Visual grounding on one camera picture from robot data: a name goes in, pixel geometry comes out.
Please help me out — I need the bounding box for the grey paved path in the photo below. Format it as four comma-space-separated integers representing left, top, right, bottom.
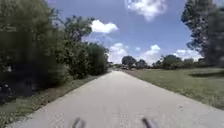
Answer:
4, 69, 224, 128

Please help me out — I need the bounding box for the distant row of trees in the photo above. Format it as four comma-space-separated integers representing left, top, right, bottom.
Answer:
113, 54, 208, 70

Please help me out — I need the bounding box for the robot's own part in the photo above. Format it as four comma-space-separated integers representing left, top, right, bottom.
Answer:
72, 117, 87, 128
141, 117, 155, 128

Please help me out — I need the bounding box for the wide grass field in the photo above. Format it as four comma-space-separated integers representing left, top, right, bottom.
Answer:
124, 67, 224, 111

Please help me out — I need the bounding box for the dense row of trees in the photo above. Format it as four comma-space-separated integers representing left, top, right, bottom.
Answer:
0, 0, 110, 106

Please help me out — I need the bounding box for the grass verge strip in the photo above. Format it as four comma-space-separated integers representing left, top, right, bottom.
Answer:
0, 73, 102, 128

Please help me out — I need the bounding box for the tall leafy tree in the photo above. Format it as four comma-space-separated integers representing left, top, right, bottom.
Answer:
180, 0, 224, 69

